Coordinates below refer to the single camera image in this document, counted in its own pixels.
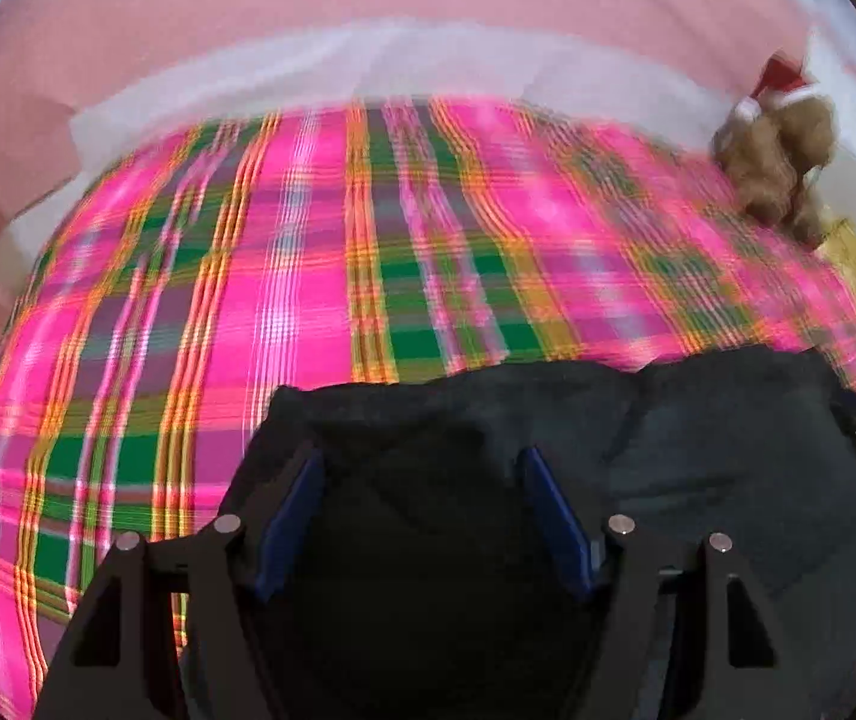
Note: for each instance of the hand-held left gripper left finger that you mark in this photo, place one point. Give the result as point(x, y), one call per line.
point(289, 532)

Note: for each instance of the brown plush with santa hat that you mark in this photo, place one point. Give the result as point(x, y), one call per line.
point(780, 165)

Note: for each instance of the dark navy jacket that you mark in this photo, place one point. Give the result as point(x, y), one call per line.
point(697, 450)

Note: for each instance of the white bed sheet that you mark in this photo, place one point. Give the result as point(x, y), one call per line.
point(398, 60)

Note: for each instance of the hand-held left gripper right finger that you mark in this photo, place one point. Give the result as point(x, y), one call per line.
point(559, 525)

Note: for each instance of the pink plaid blanket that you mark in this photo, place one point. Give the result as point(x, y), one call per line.
point(308, 277)

